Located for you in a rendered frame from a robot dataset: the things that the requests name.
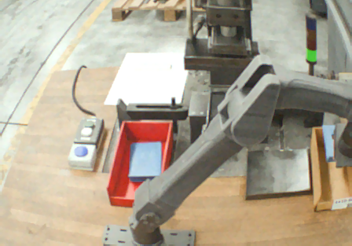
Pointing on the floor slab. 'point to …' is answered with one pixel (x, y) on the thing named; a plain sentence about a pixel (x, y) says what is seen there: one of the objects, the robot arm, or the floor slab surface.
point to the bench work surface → (306, 218)
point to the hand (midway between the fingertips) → (339, 157)
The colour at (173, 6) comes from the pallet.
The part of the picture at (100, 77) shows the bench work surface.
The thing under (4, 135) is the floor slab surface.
